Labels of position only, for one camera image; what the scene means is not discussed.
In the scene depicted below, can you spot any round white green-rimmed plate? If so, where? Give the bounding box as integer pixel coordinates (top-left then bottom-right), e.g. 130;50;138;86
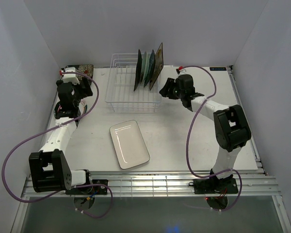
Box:
53;99;88;119

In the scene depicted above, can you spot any white wire dish rack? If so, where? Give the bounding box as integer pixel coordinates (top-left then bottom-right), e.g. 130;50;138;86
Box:
105;53;162;113

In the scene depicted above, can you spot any teal square plate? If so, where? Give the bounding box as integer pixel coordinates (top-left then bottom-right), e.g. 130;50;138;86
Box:
144;50;156;87

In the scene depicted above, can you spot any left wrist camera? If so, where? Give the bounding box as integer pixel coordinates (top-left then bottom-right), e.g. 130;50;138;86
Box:
60;67;80;85

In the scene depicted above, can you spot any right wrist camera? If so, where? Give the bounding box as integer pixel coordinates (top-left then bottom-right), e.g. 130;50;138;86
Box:
176;67;187;78

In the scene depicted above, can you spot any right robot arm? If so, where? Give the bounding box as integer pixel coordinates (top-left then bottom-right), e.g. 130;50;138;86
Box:
160;74;252;193

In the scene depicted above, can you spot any cream square flower plate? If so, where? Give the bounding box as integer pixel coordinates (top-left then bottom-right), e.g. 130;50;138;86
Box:
149;43;163;91

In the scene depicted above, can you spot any mint green round flower plate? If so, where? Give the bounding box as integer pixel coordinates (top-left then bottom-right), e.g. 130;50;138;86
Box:
140;51;150;84

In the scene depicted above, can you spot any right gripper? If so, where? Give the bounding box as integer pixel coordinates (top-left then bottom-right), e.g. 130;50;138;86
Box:
159;78;184;100

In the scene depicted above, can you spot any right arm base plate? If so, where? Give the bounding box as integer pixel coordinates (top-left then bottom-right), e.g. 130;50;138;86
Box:
189;178;239;194

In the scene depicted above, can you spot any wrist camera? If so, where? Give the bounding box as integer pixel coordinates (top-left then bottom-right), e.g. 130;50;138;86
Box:
176;67;187;78
60;67;80;85

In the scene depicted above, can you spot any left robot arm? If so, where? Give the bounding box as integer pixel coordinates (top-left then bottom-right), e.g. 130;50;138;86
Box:
29;78;93;194

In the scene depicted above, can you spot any dark label sticker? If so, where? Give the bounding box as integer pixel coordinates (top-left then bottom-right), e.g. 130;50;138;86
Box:
210;67;227;71

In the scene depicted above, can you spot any white rectangular plate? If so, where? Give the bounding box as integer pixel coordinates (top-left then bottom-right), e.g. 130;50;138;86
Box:
110;120;150;169

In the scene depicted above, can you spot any black floral plate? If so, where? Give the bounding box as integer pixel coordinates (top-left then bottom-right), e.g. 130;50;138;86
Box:
133;50;143;91
63;64;94;78

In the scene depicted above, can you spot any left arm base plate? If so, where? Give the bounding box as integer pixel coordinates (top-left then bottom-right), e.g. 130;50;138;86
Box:
65;179;109;196

